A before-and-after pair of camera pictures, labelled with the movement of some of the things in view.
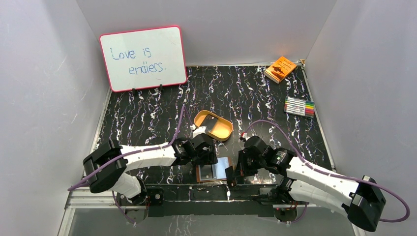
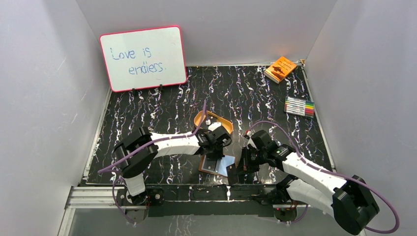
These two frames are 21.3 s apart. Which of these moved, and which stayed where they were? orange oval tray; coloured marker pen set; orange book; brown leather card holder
Moved: brown leather card holder
Stayed: orange book; orange oval tray; coloured marker pen set
